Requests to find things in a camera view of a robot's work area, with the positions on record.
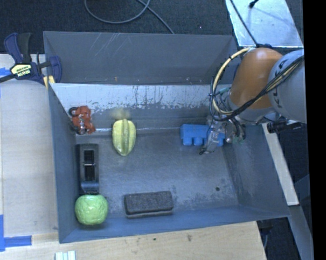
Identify grey metal bin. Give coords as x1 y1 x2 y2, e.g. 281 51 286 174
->
42 20 293 245

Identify dark grey sponge block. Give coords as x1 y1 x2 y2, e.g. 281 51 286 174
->
123 190 175 219

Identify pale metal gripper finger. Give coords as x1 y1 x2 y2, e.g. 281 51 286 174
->
210 129 224 153
197 127 217 156

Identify yellow-green toy starfruit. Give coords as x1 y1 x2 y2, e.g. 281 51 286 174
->
111 118 138 157

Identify green toy apple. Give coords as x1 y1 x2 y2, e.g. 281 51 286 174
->
74 193 110 227

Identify blue toy building block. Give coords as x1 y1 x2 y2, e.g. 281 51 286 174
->
179 122 225 149

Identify black cylinder on white bracket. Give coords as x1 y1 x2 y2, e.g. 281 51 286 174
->
261 118 302 135

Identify red-brown toy with black ring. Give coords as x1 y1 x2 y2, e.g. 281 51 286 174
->
67 104 96 136

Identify pale wood flat board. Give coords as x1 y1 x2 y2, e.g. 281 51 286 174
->
0 77 60 238

